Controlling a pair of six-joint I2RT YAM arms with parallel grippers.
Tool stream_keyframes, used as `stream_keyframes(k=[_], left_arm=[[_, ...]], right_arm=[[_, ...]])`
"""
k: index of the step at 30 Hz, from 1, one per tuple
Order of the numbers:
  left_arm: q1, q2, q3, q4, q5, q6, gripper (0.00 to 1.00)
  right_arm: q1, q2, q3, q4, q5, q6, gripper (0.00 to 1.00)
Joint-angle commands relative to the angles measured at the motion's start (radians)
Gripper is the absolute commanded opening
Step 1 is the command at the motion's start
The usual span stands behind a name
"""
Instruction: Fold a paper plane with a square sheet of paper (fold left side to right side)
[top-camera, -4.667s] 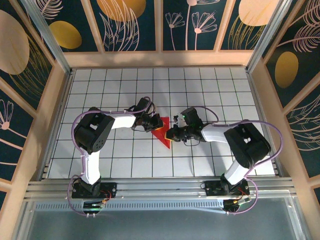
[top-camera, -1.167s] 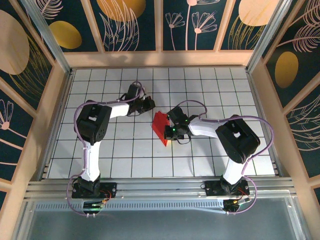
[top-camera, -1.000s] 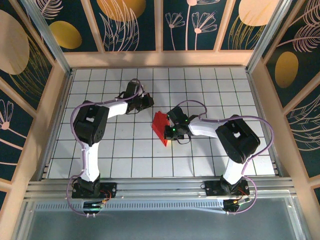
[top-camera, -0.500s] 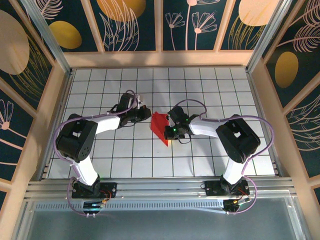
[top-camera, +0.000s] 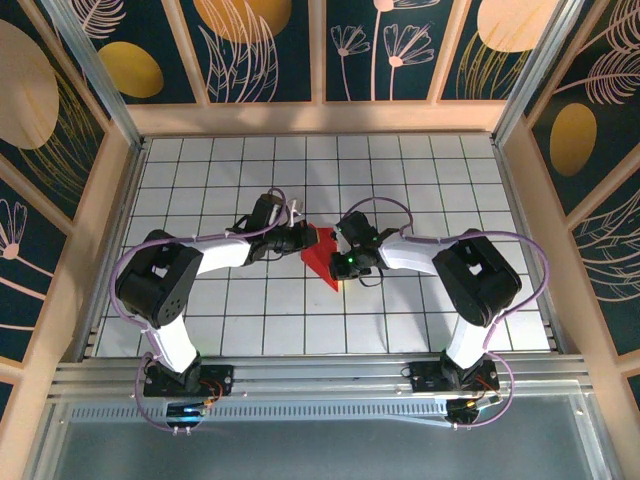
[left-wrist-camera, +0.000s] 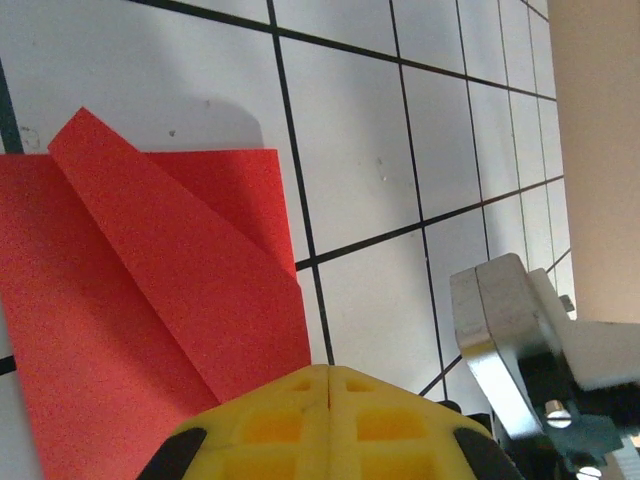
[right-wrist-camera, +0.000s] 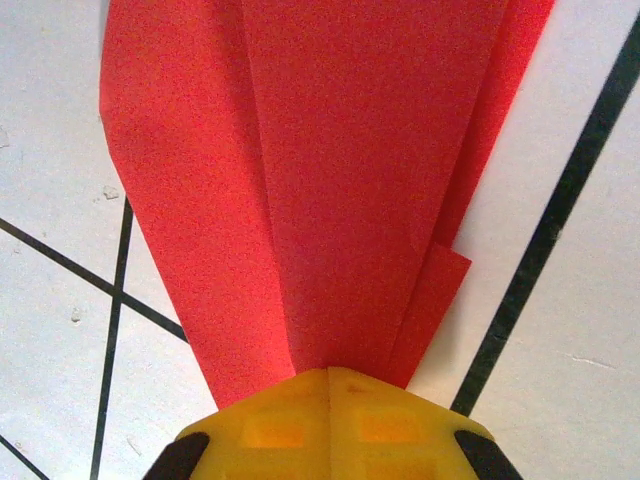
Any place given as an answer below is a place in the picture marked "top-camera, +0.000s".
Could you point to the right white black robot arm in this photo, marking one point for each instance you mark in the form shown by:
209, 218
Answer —
410, 252

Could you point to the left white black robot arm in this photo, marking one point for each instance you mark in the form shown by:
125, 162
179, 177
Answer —
220, 255

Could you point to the white grid table mat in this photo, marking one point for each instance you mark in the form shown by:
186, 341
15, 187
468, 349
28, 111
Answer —
200, 165

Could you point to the long aluminium base rail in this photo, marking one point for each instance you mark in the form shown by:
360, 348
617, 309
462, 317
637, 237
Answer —
320, 380

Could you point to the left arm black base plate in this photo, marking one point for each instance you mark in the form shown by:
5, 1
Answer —
220, 375

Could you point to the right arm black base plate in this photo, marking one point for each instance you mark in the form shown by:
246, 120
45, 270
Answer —
422, 380

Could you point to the aluminium side rail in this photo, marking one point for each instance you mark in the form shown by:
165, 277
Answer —
529, 240
116, 240

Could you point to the aluminium corner post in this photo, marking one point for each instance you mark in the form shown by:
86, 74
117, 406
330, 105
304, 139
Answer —
106, 85
526, 75

